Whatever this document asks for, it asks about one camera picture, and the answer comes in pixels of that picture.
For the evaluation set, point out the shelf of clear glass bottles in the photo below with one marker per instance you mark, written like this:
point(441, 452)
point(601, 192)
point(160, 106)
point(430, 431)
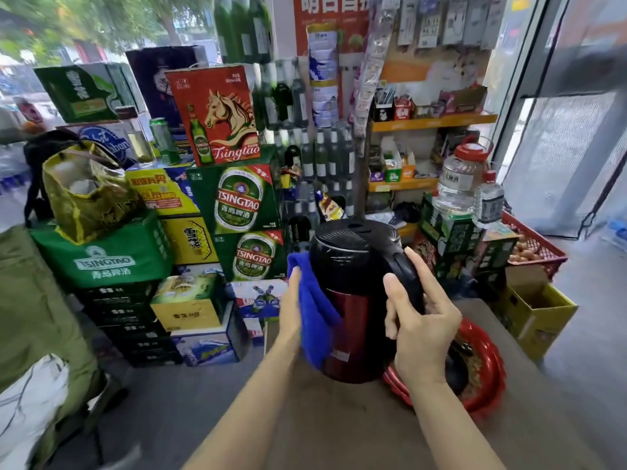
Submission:
point(318, 151)

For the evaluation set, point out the red plastic basket tray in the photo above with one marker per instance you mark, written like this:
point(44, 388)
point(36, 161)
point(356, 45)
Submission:
point(482, 371)

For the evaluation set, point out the stack of black boxes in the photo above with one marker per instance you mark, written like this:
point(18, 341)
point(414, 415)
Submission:
point(132, 323)

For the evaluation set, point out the row of hanging accessory packets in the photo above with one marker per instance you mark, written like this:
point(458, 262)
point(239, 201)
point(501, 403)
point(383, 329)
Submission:
point(450, 19)

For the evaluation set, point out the blue and white drink box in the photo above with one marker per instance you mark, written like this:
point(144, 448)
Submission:
point(210, 345)

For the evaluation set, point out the green box with yellow label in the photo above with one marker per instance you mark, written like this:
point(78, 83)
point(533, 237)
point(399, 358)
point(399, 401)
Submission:
point(81, 92)

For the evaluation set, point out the red horse print beer box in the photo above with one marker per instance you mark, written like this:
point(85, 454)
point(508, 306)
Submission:
point(220, 112)

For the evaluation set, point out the blue cleaning cloth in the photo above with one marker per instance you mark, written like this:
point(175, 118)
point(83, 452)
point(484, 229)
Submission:
point(313, 313)

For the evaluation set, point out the small green beer box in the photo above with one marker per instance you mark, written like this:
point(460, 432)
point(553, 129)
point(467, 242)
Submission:
point(252, 256)

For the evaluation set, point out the person's left hand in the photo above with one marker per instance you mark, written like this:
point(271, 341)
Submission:
point(289, 318)

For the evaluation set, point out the person's right thumb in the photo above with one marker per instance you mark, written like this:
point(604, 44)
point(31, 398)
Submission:
point(397, 298)

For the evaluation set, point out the red and white poster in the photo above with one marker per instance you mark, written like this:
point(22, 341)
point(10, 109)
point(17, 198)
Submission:
point(352, 24)

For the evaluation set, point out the large green beer box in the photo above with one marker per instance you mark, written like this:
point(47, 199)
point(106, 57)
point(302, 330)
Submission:
point(235, 195)

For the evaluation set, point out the large clear jug red cap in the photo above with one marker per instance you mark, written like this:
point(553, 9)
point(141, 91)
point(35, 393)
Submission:
point(458, 181)

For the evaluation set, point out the yellow plastic bag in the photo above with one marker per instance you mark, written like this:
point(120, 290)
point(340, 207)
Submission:
point(93, 200)

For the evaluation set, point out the person's left fingers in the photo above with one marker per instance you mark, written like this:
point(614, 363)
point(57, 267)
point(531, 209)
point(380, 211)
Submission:
point(294, 288)

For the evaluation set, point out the red and black electric kettle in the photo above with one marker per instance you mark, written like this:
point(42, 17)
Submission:
point(357, 278)

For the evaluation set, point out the white box with bottle print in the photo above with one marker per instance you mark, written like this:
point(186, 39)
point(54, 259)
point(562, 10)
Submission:
point(259, 298)

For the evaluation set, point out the person's right forearm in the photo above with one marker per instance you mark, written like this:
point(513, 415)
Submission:
point(455, 425)

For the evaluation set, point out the green drink can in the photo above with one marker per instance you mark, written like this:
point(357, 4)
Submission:
point(164, 141)

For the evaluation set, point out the yellow box with red print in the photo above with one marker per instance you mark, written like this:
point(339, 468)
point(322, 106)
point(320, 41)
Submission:
point(161, 190)

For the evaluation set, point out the yellow cardboard box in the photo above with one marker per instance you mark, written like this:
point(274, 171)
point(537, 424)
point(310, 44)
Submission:
point(539, 313)

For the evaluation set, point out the green patterned carton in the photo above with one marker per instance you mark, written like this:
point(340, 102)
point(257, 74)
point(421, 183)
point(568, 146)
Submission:
point(455, 239)

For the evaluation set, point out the person's left forearm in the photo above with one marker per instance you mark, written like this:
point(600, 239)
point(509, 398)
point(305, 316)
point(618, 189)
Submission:
point(245, 411)

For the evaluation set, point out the yellow and green beer box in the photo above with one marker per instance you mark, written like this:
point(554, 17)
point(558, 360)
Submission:
point(188, 303)

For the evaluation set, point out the small clear bottle red cap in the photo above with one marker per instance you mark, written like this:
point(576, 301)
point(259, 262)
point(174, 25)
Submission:
point(489, 200)

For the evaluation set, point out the glass door with dark frame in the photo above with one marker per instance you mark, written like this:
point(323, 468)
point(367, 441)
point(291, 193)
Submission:
point(563, 117)

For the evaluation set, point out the row of tall green bottles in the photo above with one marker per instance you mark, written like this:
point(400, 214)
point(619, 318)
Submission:
point(242, 26)

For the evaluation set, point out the pile of brown eggs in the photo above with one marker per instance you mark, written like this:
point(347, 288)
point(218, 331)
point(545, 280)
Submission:
point(524, 249)

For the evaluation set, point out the hanging strips of small packets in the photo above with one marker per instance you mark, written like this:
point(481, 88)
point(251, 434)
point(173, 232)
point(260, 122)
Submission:
point(372, 68)

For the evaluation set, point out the black bag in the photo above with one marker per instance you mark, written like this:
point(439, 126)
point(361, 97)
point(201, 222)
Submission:
point(39, 161)

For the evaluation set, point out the yellow box with black print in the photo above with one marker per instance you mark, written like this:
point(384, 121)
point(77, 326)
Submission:
point(191, 239)

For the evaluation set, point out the dark blue gift box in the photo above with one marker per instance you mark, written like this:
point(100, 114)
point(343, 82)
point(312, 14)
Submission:
point(156, 73)

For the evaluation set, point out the olive green cloth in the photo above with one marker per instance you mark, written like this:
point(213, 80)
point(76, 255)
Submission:
point(34, 298)

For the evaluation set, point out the green beer crate white print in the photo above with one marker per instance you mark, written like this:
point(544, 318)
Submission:
point(112, 259)

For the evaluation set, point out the white box with blue ribbon print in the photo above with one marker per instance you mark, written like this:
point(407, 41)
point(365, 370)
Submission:
point(105, 139)

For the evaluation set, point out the orange shelf rack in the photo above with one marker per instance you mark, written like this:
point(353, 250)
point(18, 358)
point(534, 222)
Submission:
point(431, 122)

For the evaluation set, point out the red plastic crate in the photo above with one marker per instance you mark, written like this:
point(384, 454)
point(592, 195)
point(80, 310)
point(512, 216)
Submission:
point(548, 249)

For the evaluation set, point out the person's right hand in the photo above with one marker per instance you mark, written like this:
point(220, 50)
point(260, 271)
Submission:
point(428, 342)

